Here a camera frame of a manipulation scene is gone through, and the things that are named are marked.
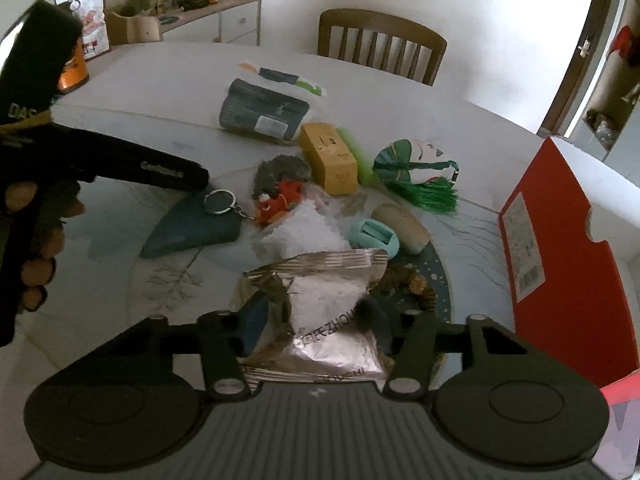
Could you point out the dark packaged pouch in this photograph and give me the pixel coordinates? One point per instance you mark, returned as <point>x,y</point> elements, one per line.
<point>249,108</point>

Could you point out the left hand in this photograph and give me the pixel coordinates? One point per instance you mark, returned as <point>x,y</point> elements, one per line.
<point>37,247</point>

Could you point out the brown scrunchie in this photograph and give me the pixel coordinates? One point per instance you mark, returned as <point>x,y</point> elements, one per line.
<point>404,284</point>

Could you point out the silver foil snack bag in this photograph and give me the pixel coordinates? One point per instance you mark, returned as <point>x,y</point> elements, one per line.
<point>310,319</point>

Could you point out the beige oval case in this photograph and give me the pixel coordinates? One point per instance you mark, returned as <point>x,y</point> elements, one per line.
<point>412,234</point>

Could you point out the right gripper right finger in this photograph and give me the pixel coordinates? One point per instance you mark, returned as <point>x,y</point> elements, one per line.
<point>426,340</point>

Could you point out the clear bag white beads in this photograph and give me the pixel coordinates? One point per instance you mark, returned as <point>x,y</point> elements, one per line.
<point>304,230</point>

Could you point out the wooden chair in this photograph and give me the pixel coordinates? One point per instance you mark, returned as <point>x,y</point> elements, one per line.
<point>382,41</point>

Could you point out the red cardboard box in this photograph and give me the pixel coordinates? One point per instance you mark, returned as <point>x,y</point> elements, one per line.
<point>570,230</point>

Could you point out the green tube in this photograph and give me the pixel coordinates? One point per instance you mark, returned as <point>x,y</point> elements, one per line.
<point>366,174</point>

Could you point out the wooden holder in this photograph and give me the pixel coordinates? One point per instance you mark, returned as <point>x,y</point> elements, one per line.
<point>137,29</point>

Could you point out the white sideboard cabinet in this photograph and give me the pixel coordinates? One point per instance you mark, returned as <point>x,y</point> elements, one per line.
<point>226,22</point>

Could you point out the teal egg pencil sharpener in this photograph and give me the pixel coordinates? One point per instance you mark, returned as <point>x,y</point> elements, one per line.
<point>370,233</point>

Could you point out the painted face pouch green tassel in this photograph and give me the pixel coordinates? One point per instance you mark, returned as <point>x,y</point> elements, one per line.
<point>420,174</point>

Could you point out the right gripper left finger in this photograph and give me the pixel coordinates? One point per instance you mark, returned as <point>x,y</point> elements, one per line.
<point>220,338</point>

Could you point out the red white paper bag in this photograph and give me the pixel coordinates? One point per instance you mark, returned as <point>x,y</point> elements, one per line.
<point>94,36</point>

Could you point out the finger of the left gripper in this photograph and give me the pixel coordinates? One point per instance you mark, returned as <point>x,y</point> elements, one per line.
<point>138,164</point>

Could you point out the yellow cardboard box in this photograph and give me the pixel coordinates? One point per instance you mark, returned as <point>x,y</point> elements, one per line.
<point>333,166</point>

